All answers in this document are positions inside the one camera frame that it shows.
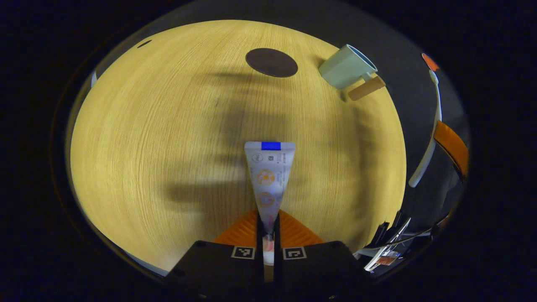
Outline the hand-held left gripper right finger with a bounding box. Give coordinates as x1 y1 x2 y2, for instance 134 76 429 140
274 209 370 301

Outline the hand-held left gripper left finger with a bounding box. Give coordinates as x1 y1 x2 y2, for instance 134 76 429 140
167 209 266 301

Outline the white toothbrush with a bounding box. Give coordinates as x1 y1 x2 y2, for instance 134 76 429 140
408 69 443 188

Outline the white toothpaste tube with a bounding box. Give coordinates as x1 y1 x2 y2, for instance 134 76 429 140
244 141 296 266

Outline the pale blue cup wooden handle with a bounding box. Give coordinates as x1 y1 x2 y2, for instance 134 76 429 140
318 44 386 102

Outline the dark brown round coaster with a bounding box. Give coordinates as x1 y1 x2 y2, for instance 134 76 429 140
245 47 299 78

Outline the wooden desktop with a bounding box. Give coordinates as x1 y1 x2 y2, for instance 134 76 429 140
69 19 407 273

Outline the dark metal frame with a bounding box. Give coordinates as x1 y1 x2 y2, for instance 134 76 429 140
355 209 454 273

